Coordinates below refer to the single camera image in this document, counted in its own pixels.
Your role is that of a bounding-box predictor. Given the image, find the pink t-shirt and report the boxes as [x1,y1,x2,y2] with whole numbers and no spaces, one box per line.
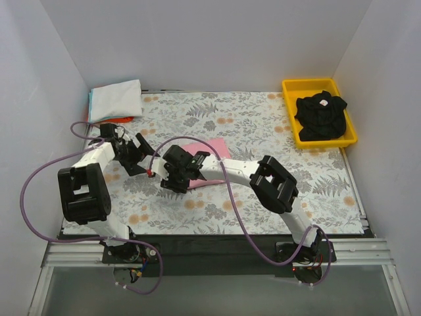
[180,138,232,190]

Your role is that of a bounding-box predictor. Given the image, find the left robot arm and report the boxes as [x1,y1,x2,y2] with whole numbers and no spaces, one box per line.
[58,123,155,263]

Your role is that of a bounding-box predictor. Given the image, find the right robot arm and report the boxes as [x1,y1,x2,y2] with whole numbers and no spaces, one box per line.
[151,145,322,263]

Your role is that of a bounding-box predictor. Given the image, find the folded orange t-shirt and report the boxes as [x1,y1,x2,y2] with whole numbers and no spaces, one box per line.
[86,116,134,124]

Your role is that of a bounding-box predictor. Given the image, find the folded teal t-shirt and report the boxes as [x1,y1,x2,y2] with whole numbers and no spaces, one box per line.
[86,78,139,125]

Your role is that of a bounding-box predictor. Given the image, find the floral patterned table mat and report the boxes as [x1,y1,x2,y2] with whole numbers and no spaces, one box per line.
[61,91,366,235]

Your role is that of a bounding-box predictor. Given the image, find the black t-shirt in bin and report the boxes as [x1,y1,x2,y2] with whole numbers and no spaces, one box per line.
[295,90,347,142]

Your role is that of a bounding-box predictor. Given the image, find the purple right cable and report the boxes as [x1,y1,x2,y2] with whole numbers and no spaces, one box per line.
[148,136,333,286]

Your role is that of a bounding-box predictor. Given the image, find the purple cable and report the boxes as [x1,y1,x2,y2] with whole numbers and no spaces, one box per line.
[19,121,164,296]
[148,136,333,286]

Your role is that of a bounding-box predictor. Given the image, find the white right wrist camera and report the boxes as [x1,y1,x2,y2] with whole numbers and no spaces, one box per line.
[147,157,169,180]

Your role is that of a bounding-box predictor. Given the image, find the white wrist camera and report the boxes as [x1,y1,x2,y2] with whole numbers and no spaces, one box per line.
[116,126,130,142]
[147,157,169,180]

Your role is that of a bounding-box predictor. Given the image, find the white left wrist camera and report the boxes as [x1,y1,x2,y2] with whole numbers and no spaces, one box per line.
[116,126,130,142]

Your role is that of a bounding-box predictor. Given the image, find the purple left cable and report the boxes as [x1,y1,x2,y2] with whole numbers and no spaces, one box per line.
[19,121,164,296]

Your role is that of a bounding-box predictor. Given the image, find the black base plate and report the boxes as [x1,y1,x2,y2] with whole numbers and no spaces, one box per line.
[102,235,336,282]

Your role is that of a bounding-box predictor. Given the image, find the aluminium frame rail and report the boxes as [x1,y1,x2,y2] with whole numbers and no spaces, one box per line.
[42,238,394,267]

